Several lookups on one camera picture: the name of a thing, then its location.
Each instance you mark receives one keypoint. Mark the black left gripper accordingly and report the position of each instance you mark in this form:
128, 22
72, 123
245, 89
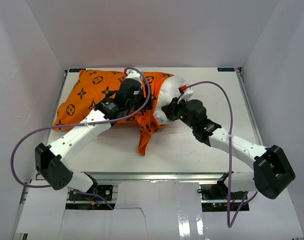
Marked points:
140, 93

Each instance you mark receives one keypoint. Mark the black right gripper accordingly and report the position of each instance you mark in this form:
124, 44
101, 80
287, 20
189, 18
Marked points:
171, 111

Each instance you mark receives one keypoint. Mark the white pillow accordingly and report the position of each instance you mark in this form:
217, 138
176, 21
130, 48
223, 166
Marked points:
169, 90

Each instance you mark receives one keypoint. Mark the orange black patterned pillowcase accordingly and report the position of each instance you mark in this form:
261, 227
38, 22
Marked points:
92, 86

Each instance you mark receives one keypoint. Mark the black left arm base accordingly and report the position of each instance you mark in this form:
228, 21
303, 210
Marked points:
102, 191

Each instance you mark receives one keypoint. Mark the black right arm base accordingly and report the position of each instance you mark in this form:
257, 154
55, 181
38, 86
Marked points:
218, 191

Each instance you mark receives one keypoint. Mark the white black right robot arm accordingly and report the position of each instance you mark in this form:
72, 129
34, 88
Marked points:
271, 171

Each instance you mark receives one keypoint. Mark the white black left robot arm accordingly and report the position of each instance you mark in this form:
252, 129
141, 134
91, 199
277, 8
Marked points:
52, 161

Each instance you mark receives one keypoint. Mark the blue white pillow tag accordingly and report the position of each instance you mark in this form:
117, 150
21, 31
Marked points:
161, 121

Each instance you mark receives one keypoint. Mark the right table corner label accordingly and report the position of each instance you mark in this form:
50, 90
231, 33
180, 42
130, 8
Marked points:
226, 69

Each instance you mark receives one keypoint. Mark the table corner label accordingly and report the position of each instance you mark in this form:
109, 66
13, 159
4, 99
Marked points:
76, 70
226, 69

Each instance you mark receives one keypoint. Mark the left table corner label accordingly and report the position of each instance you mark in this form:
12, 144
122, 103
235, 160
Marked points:
76, 70

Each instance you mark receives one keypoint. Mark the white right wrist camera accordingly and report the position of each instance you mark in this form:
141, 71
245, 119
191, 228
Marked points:
185, 93

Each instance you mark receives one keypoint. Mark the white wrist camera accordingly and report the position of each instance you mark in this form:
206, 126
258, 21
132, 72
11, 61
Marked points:
133, 74
185, 93

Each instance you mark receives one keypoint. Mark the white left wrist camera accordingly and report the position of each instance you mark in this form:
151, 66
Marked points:
133, 74

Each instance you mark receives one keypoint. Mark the aluminium table edge rail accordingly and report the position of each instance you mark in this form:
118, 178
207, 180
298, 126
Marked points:
109, 176

